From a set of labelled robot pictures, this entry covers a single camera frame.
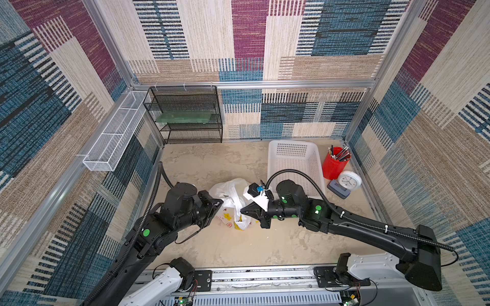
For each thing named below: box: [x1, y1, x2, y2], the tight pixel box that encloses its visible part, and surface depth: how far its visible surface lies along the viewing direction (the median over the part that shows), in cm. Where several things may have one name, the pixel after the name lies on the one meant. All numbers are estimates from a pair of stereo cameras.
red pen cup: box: [322, 146, 351, 181], surface depth 98 cm
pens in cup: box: [327, 144, 351, 162], surface depth 98 cm
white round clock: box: [337, 170, 363, 191], surface depth 97 cm
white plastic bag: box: [208, 177, 253, 231], surface depth 71 cm
